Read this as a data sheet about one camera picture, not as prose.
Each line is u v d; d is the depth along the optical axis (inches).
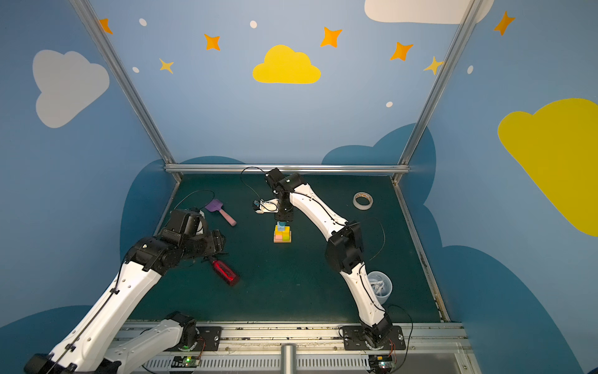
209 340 29.4
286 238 38.1
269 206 31.5
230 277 33.1
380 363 28.2
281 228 36.8
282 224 36.4
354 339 29.2
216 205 42.6
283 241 37.9
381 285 32.7
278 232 37.7
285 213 31.9
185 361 27.8
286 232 37.7
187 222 21.8
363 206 43.5
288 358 27.1
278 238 38.0
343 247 22.2
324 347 29.3
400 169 45.3
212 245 26.0
